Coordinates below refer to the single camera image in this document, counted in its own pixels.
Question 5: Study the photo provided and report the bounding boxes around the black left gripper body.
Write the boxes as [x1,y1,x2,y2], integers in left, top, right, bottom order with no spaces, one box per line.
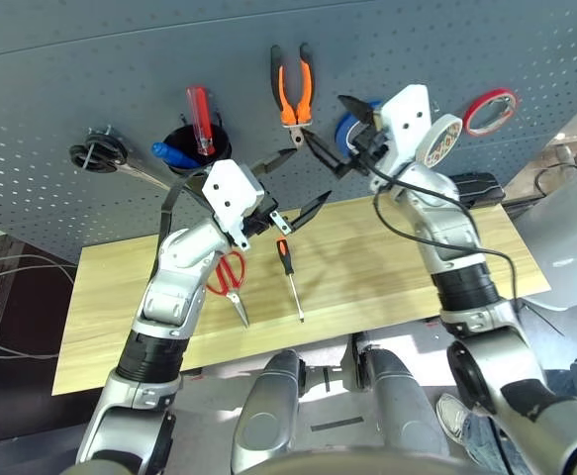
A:
[240,196,295,249]

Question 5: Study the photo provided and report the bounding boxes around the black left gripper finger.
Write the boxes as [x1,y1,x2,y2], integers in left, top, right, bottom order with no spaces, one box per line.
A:
[289,189,333,232]
[249,146,297,176]

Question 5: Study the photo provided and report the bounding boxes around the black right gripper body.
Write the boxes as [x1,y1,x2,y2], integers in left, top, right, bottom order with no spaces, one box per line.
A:
[351,112,393,175]

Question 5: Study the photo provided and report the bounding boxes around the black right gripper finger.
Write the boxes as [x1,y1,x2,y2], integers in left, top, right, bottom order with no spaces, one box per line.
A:
[301,127,359,180]
[337,94,376,126]

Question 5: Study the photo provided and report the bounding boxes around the orange black handle screwdriver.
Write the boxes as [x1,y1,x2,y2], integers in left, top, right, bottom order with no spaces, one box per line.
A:
[274,237,306,325]

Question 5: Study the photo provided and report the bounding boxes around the orange black combination pliers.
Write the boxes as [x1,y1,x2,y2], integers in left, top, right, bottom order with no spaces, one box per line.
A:
[269,42,316,150]

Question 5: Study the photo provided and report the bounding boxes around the white tape roll red print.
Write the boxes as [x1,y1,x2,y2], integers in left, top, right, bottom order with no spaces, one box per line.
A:
[424,114,464,167]

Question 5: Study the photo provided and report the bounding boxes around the red handled needle-nose pliers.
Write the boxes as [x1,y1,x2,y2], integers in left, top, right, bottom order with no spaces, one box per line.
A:
[204,249,251,330]

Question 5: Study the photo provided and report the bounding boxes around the grey metal pegboard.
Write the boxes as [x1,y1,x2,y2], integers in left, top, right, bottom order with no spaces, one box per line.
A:
[0,0,577,264]

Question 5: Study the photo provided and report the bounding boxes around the blue tape roll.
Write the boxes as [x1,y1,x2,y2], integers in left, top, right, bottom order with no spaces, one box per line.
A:
[335,98,384,160]

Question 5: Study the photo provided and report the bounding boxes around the black cup holder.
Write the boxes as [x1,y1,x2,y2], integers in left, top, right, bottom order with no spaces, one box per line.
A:
[161,125,234,180]

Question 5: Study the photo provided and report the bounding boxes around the black plastic tool case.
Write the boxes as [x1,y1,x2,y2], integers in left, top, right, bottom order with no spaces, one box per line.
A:
[453,171,507,210]

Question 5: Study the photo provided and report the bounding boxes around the grey robot left leg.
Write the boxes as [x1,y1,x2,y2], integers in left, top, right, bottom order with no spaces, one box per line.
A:
[229,348,306,475]

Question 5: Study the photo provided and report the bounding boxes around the grey robot leg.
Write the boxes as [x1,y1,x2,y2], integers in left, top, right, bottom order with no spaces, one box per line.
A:
[360,345,443,475]
[229,348,306,475]

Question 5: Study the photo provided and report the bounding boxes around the large white panel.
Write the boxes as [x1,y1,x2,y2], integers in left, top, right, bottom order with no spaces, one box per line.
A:
[509,83,577,312]

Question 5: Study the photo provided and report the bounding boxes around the grey robot right leg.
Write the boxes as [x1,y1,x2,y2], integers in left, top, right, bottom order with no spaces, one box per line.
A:
[360,345,443,475]

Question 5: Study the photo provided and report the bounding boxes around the grey robot torso rim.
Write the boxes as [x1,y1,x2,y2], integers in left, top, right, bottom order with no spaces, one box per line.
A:
[62,450,473,475]

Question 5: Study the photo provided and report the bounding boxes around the grey white sneaker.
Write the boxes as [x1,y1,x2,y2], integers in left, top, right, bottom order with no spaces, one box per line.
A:
[435,393,473,444]

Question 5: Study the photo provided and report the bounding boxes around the dark brown cabinet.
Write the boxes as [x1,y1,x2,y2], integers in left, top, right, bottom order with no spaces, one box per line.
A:
[0,217,80,442]

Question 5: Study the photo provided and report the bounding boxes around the person leg blue jeans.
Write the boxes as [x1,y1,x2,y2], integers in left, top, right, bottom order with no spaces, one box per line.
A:
[460,357,577,475]

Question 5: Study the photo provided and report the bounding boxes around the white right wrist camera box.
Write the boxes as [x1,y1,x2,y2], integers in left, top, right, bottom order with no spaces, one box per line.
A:
[369,83,435,195]

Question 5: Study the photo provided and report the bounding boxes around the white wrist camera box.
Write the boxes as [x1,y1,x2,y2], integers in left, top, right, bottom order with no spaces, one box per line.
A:
[201,158,266,249]
[369,83,435,195]

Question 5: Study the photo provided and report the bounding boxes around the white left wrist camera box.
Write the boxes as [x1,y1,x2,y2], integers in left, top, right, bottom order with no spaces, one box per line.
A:
[201,158,266,249]

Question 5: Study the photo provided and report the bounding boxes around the clear red handle screwdriver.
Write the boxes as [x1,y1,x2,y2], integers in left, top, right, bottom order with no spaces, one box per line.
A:
[185,85,216,157]

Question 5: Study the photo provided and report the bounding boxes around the blue handled tool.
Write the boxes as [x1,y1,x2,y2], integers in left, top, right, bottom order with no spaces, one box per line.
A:
[151,142,202,170]

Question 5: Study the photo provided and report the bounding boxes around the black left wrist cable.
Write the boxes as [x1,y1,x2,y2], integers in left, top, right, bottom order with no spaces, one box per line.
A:
[158,170,211,248]

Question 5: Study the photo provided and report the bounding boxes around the black handled scissors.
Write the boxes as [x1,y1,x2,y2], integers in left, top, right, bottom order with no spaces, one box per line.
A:
[68,127,171,192]

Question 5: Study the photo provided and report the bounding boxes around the silver pegboard frame post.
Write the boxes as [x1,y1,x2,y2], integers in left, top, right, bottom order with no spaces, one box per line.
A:
[508,93,577,210]

